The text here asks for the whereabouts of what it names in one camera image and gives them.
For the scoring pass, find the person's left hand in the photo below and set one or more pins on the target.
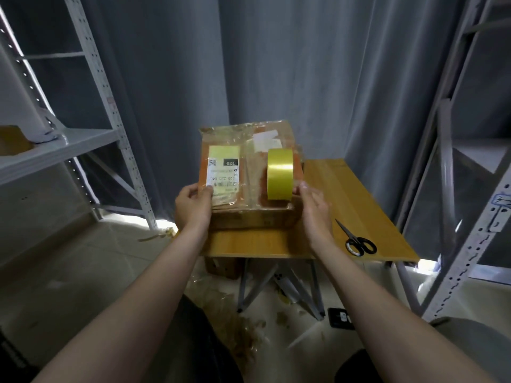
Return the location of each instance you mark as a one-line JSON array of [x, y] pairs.
[[194, 207]]

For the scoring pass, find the person's right hand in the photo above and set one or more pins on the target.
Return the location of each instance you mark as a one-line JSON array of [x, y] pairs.
[[315, 215]]

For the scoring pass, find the yellow tape roll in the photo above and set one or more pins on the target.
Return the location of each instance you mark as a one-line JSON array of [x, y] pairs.
[[280, 175]]

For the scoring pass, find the large orange print cardboard box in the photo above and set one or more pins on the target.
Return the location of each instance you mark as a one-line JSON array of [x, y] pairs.
[[247, 215]]

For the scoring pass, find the plain brown cardboard box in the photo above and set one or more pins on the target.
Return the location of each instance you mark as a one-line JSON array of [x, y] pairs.
[[223, 267]]

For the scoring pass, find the person's right forearm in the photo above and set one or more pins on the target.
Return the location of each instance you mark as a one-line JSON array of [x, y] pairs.
[[399, 323]]

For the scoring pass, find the person's left forearm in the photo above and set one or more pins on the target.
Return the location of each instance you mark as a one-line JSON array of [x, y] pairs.
[[120, 315]]

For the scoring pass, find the tape scraps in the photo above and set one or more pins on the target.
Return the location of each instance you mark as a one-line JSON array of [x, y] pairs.
[[231, 319]]

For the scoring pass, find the person's right leg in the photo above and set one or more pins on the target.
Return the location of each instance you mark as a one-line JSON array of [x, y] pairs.
[[471, 347]]

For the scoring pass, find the yellow wooden table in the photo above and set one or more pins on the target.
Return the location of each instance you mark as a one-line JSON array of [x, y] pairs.
[[359, 211]]

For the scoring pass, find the black power adapter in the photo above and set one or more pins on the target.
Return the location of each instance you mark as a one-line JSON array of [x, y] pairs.
[[339, 318]]

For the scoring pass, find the grey curtain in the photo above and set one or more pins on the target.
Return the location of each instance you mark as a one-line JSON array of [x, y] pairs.
[[239, 67]]

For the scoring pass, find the grey metal shelf unit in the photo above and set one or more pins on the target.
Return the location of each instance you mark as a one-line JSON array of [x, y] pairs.
[[471, 171], [56, 143]]

